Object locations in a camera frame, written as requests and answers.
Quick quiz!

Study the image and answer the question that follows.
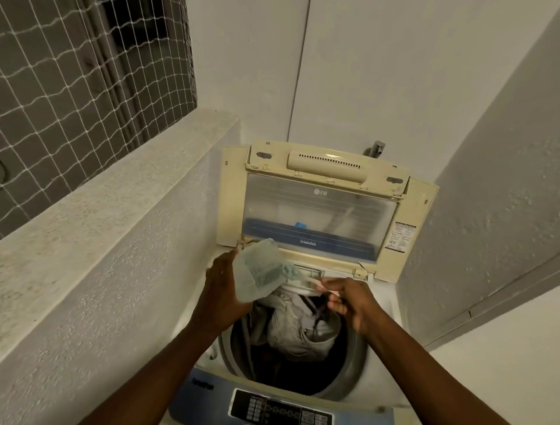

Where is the person's right hand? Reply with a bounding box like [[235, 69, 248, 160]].
[[321, 277, 395, 339]]

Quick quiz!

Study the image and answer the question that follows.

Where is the person's left hand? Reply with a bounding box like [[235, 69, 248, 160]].
[[192, 250, 254, 336]]

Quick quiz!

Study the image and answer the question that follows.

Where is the clear plastic scoop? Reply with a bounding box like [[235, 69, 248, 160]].
[[284, 263, 338, 293]]

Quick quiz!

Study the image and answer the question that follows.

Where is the translucent plastic detergent container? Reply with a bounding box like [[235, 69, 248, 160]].
[[235, 238, 301, 304]]

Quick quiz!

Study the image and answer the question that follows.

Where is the person's right forearm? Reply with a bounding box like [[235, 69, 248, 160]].
[[362, 319, 513, 425]]

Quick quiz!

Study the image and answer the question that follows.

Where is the person's left forearm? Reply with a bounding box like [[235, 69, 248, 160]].
[[76, 321, 246, 425]]

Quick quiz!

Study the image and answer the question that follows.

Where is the grey crumpled garment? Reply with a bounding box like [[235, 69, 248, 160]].
[[250, 291, 343, 362]]

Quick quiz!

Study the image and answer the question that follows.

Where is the cream washing machine lid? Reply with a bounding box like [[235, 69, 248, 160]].
[[217, 140, 440, 283]]

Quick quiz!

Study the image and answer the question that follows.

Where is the cream top-load washing machine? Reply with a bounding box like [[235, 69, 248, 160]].
[[168, 245, 421, 425]]

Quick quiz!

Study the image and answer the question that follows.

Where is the white safety net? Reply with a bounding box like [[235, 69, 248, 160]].
[[0, 0, 199, 240]]

